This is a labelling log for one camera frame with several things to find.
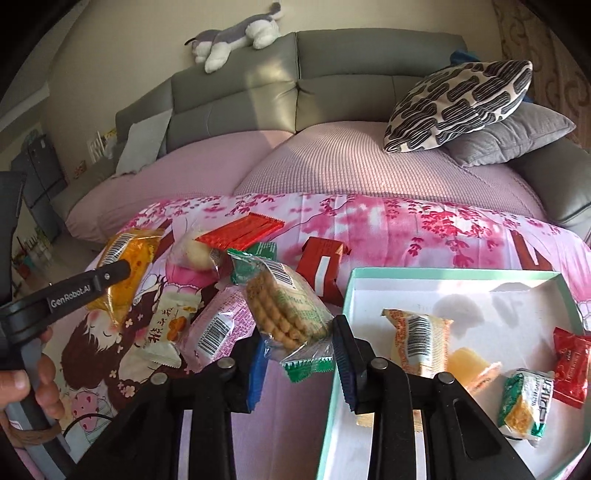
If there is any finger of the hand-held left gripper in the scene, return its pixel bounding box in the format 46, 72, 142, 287
90, 260, 132, 298

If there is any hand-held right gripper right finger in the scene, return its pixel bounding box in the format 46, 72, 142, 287
331, 315, 539, 480

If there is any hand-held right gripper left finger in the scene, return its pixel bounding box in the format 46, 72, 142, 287
69, 330, 269, 480

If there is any orange snack packet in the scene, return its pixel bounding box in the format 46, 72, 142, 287
95, 228, 166, 324

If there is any pink snack packet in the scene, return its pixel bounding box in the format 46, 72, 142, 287
179, 284, 259, 372

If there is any clear biscuit packet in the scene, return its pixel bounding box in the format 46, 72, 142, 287
226, 249, 335, 384

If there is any white packet with orange print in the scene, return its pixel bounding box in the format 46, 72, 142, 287
139, 291, 202, 368

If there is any cream packet with orange text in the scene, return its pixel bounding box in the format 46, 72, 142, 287
355, 308, 455, 430

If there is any red packet with white label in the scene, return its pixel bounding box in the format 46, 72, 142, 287
295, 237, 351, 303

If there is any jelly cup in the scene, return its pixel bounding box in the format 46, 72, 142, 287
445, 348, 503, 393

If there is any mint green box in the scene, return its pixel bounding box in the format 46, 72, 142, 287
316, 267, 587, 480

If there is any green and white snack packet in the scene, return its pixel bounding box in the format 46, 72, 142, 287
496, 368, 555, 446

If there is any red flower print snack packet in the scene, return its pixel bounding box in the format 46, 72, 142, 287
551, 327, 591, 409

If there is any person's left hand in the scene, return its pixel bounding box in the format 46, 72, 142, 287
0, 323, 66, 419

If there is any round bun in clear wrapper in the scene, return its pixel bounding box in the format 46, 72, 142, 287
167, 229, 227, 282

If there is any dark grey cabinet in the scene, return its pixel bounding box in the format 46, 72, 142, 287
11, 134, 68, 250

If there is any small green snack packet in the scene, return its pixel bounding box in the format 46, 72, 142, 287
245, 241, 278, 264

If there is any pale blue pillow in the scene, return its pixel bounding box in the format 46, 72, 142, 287
113, 110, 172, 175

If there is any printed blanket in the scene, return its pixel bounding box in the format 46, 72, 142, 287
0, 193, 591, 480

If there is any pink sofa cover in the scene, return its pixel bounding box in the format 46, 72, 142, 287
65, 121, 543, 245

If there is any grey sofa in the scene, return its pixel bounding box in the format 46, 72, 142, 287
48, 30, 591, 241

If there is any grey and white plush toy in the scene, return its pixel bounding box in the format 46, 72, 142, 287
185, 2, 283, 73

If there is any grey pillow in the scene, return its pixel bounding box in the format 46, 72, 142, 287
445, 102, 577, 168

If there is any black and white patterned pillow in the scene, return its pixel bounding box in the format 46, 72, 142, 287
383, 60, 533, 154

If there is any beige patterned curtain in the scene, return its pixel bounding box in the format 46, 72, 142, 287
492, 0, 591, 144

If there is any black cable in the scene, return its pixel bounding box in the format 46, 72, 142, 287
62, 412, 116, 437

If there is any brown strap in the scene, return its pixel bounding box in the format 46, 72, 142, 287
0, 411, 62, 448

